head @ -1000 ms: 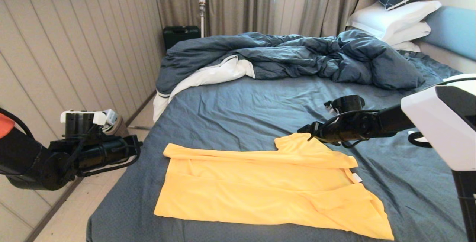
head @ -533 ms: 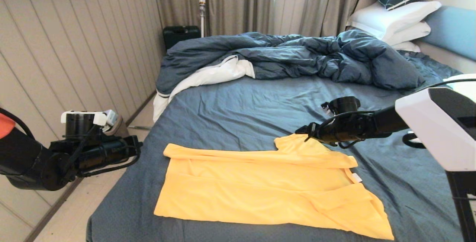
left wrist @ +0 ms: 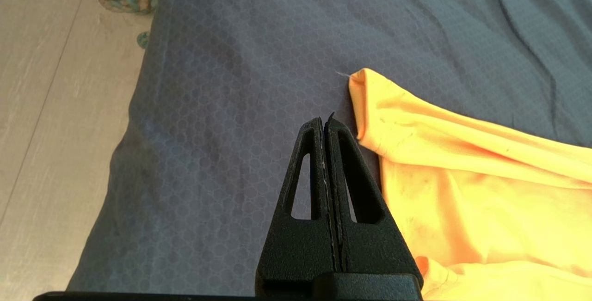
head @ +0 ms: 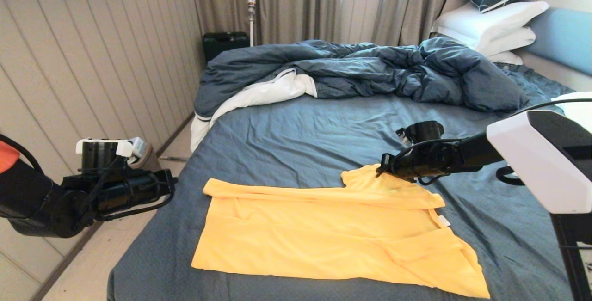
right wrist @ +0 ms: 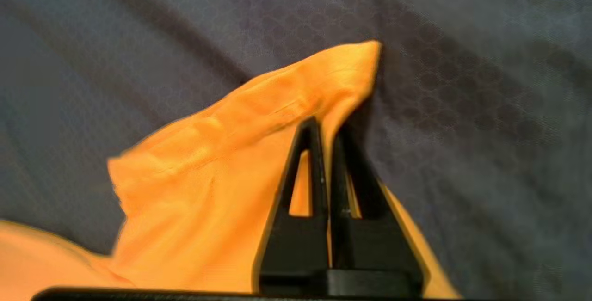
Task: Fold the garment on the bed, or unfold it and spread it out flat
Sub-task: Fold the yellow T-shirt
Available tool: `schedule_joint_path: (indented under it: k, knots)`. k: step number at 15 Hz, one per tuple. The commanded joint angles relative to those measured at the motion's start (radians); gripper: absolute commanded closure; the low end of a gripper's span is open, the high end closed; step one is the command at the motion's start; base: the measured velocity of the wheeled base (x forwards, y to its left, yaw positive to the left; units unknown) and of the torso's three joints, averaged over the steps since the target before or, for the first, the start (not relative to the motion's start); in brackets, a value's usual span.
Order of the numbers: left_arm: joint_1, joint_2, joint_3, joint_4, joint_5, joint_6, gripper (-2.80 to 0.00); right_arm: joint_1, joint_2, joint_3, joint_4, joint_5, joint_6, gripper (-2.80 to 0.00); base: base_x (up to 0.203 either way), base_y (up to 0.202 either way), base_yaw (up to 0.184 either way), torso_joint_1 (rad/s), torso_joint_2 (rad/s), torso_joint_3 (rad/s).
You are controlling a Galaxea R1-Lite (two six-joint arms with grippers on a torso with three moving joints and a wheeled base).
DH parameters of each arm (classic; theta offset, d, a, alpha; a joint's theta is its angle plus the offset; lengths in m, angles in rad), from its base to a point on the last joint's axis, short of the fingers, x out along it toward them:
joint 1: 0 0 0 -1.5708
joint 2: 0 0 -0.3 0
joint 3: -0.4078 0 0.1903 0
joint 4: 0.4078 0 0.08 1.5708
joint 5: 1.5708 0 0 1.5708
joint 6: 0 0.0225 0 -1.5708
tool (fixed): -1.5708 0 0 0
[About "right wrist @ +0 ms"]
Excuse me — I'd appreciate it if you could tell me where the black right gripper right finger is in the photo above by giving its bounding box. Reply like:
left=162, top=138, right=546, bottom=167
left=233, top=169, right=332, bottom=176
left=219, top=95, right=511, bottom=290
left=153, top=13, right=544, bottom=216
left=329, top=125, right=424, bottom=292

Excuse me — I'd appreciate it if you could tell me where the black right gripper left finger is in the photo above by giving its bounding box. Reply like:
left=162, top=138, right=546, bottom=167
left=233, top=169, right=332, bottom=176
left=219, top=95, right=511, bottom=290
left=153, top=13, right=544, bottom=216
left=253, top=116, right=334, bottom=292

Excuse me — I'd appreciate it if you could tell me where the yellow t-shirt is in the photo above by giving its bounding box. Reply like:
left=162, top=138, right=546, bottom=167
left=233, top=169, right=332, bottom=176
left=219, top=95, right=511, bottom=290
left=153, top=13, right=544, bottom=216
left=0, top=40, right=463, bottom=301

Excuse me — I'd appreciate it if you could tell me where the dark blue bed sheet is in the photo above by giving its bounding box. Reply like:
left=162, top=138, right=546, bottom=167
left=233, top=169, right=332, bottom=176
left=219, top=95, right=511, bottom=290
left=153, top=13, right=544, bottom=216
left=0, top=0, right=592, bottom=301

